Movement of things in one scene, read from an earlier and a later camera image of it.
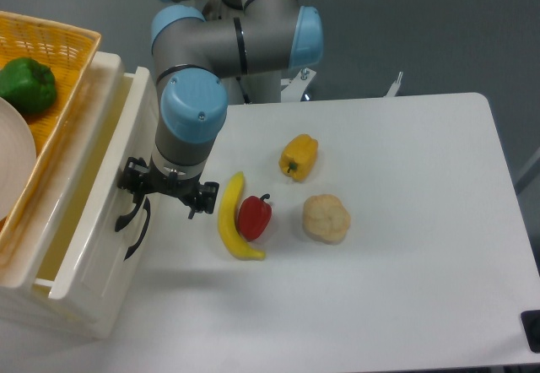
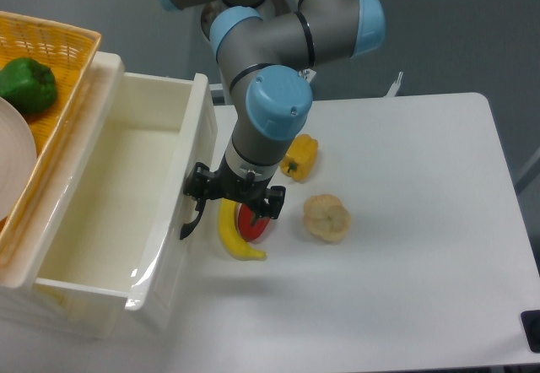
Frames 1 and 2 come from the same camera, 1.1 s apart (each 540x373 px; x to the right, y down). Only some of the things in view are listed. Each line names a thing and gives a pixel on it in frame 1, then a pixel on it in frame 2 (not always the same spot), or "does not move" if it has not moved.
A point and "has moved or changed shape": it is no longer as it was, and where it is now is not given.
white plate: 18,158 does not move
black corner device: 531,325 does not move
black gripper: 186,189 to 205,184
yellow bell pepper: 299,156 does not move
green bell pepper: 27,83 does not move
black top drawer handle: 137,198 to 187,227
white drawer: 86,270 has moved or changed shape
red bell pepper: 254,217 does not move
